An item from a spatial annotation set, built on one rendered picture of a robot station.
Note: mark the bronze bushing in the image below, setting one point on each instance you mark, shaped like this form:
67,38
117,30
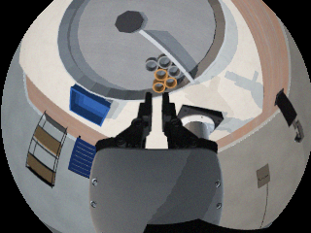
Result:
163,77
170,85
158,88

